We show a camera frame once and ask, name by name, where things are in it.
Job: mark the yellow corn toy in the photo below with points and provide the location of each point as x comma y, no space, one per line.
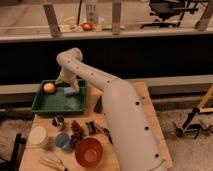
53,161

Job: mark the clear bottle on shelf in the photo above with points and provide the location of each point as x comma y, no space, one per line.
91,11

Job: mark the dark red toy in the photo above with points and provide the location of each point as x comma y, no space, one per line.
78,133

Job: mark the black office chair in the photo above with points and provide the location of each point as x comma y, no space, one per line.
165,9

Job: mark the orange ball in tray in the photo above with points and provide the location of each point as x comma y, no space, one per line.
49,88

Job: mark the blue sponge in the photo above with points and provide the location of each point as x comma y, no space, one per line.
69,91

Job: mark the blue cup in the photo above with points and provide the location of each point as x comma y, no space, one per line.
62,141

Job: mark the dark utensil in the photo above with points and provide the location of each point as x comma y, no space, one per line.
107,134

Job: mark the small dark packet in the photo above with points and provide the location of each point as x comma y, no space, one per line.
91,127

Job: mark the red apple on shelf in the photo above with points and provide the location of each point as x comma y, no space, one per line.
87,26

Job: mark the yellow black tripod stand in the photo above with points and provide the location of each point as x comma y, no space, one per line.
187,126

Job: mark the dark metal can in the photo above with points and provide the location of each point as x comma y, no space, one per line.
58,121

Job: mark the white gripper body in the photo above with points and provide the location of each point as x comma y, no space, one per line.
68,77

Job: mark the black chair at left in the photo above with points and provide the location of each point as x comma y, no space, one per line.
9,165

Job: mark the red bowl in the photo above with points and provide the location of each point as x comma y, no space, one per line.
88,152

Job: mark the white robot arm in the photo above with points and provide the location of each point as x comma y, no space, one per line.
134,143

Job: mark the green plastic tray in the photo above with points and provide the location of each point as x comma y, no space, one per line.
58,103

